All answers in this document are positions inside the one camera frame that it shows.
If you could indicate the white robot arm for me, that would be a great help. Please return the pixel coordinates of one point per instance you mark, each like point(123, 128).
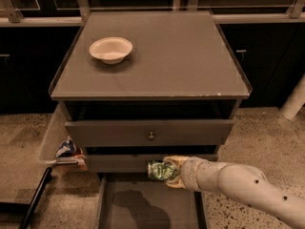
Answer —
point(241, 183)

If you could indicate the white paper bowl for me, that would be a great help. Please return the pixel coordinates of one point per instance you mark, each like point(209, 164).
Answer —
point(111, 50)

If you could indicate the top grey drawer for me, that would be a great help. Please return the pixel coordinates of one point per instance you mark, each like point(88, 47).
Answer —
point(112, 133)

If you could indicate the bottom grey drawer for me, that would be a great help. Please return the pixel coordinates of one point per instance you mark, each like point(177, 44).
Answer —
point(132, 201)

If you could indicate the black pole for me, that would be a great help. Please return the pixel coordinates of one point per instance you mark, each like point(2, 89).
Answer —
point(46, 178)

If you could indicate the grey metal railing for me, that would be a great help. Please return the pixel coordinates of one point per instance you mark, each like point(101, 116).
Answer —
point(222, 11)

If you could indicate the middle grey drawer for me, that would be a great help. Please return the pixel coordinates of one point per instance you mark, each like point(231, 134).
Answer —
point(118, 163)

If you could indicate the clear plastic bin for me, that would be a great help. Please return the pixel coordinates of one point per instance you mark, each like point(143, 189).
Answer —
point(55, 134)

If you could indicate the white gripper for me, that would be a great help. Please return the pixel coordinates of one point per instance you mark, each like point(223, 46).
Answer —
point(194, 174)

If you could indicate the crushed green can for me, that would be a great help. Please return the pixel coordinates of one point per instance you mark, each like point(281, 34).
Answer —
point(162, 170)

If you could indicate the grey drawer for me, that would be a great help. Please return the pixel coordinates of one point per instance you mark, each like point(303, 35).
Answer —
point(112, 133)
point(118, 163)
point(132, 201)

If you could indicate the grey drawer cabinet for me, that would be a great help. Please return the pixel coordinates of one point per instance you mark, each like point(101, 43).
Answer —
point(180, 68)

